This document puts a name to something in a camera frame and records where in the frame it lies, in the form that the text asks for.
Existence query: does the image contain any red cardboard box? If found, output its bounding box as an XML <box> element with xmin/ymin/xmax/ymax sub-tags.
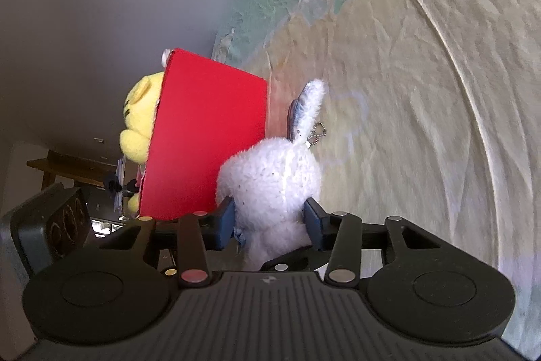
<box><xmin>139</xmin><ymin>48</ymin><xmax>268</xmax><ymax>221</ymax></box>

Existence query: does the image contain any green cartoon bed sheet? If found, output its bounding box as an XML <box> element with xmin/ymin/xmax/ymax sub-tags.
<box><xmin>213</xmin><ymin>0</ymin><xmax>540</xmax><ymax>357</ymax></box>

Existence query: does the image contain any yellow tiger plush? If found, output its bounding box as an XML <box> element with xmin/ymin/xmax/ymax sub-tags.
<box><xmin>119</xmin><ymin>71</ymin><xmax>164</xmax><ymax>215</ymax></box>

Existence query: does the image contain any wooden table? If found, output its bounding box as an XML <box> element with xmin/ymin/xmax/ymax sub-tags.
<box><xmin>27</xmin><ymin>150</ymin><xmax>116</xmax><ymax>190</ymax></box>

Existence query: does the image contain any white plush bunny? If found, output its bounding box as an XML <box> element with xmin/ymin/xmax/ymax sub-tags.
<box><xmin>215</xmin><ymin>79</ymin><xmax>326</xmax><ymax>271</ymax></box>

